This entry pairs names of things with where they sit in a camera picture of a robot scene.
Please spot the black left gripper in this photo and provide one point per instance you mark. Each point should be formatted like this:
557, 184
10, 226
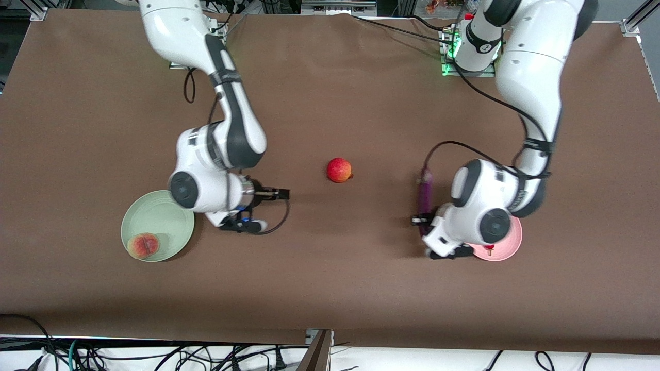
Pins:
424, 220

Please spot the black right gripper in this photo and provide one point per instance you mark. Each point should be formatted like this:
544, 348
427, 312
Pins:
261, 193

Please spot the purple eggplant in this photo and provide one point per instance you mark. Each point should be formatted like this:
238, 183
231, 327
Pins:
425, 193

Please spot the red apple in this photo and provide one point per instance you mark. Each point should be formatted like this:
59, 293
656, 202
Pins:
339, 171

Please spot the red chili pepper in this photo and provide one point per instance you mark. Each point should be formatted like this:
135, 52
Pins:
489, 250

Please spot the peach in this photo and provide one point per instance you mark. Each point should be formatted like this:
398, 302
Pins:
143, 246

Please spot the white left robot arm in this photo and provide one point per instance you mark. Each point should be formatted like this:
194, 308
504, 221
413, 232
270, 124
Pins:
531, 67

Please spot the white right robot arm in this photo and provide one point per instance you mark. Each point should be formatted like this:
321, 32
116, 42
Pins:
170, 31

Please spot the brown table cover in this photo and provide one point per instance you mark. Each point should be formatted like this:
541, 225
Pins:
309, 278

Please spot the pink plate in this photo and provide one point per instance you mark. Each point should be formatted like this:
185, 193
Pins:
508, 242

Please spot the pale green plate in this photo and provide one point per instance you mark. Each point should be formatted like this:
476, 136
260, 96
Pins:
154, 216

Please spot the grey metal box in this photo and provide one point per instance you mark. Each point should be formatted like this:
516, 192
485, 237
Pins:
335, 7

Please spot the aluminium corner profile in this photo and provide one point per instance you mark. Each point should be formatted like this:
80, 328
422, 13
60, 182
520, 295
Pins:
639, 18
36, 10

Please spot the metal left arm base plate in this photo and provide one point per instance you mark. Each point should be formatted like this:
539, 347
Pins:
464, 73

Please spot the aluminium profile post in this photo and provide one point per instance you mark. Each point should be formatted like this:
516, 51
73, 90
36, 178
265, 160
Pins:
317, 355

